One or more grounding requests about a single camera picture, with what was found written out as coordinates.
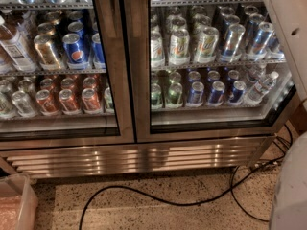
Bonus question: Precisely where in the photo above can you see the glass fridge door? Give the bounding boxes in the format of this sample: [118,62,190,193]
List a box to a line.
[0,0,133,151]
[123,0,300,144]

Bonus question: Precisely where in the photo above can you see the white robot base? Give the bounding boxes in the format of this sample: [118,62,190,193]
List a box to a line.
[269,132,307,230]

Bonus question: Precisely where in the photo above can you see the steel fridge bottom grille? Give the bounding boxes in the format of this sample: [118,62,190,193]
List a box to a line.
[1,134,275,178]

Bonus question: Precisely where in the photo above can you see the white green soda can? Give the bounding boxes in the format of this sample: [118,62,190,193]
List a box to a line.
[194,26,219,63]
[169,29,190,65]

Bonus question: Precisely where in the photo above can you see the silver blue soda can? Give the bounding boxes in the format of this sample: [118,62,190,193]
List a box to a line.
[220,24,246,62]

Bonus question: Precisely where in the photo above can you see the blue Pepsi can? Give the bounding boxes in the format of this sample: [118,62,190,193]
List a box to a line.
[62,33,89,70]

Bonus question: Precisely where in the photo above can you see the gold soda can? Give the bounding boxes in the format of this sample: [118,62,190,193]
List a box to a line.
[34,34,64,71]

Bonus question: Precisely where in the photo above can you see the water bottle white cap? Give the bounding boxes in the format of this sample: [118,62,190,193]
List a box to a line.
[244,71,279,105]

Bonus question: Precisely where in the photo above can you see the red soda can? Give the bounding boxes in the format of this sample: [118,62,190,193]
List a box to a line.
[59,89,81,115]

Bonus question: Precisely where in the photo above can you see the iced tea bottle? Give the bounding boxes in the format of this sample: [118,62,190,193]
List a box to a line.
[0,16,37,72]

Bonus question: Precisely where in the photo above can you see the clear plastic storage bin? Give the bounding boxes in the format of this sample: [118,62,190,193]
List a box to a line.
[0,174,38,230]

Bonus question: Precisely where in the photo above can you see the black floor cable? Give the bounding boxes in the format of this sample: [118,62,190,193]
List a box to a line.
[78,124,294,230]

